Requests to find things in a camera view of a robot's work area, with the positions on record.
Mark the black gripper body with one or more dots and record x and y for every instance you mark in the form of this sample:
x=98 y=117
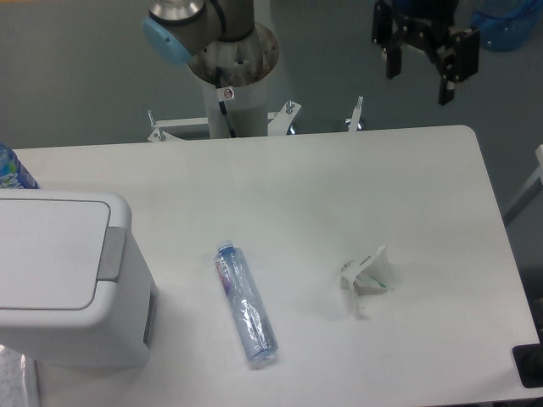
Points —
x=432 y=19

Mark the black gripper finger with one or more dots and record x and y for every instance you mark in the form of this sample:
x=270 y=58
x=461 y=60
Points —
x=456 y=58
x=384 y=35

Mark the white push-lid trash can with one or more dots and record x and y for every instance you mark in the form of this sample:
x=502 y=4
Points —
x=75 y=287

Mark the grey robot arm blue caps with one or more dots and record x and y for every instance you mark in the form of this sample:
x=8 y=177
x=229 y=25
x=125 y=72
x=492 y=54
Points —
x=178 y=30

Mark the blue water jug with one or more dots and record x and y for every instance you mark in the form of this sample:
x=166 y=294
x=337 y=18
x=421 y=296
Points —
x=505 y=25

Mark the crumpled white paper wrapper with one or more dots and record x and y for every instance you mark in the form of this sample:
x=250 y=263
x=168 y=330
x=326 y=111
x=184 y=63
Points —
x=366 y=279

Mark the black device at table edge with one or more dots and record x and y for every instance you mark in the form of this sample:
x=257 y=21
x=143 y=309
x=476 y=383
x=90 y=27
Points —
x=528 y=359

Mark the clear plastic water bottle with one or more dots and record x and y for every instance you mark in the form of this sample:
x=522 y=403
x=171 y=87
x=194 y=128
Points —
x=245 y=303

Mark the blue labelled bottle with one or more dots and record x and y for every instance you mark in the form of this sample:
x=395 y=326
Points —
x=14 y=175

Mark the speckled plastic bag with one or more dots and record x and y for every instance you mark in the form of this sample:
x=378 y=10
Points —
x=19 y=381

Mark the white bracket with bolt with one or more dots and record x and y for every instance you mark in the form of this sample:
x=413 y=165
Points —
x=355 y=122

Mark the white metal frame right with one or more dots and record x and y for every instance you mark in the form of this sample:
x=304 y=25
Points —
x=531 y=187

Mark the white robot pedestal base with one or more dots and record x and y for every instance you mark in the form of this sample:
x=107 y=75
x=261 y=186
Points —
x=233 y=76

